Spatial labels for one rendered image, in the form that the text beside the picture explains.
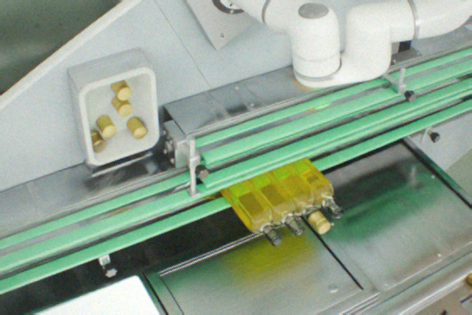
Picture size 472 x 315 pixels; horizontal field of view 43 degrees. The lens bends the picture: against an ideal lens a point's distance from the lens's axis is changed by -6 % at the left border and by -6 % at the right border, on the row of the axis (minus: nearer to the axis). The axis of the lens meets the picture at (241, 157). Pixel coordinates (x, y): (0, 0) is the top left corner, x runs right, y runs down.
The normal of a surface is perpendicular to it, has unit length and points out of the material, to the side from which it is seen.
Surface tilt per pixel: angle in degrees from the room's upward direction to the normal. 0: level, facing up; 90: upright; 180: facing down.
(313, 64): 41
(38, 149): 0
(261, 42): 0
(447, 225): 90
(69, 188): 90
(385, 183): 89
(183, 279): 90
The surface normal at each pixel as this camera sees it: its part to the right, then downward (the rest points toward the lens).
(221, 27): 0.54, 0.56
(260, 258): 0.03, -0.73
